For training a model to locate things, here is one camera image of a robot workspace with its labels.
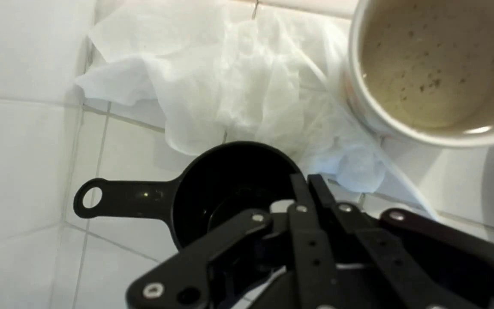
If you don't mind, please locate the small black pot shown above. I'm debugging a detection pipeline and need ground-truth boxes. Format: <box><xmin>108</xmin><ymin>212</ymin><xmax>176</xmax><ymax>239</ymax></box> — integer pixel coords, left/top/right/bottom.
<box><xmin>72</xmin><ymin>142</ymin><xmax>309</xmax><ymax>272</ymax></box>

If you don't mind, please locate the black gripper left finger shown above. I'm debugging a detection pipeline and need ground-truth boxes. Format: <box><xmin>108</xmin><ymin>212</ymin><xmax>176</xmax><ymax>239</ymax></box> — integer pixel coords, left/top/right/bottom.
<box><xmin>125</xmin><ymin>172</ymin><xmax>341</xmax><ymax>309</ymax></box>

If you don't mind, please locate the floral ceramic mug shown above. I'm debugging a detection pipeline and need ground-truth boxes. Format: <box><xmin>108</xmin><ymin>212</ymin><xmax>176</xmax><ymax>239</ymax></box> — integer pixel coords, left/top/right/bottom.
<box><xmin>339</xmin><ymin>0</ymin><xmax>494</xmax><ymax>150</ymax></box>

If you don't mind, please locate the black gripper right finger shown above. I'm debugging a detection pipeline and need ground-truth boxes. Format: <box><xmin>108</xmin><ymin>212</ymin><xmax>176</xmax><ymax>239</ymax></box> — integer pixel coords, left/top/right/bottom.
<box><xmin>307</xmin><ymin>174</ymin><xmax>494</xmax><ymax>309</ymax></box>

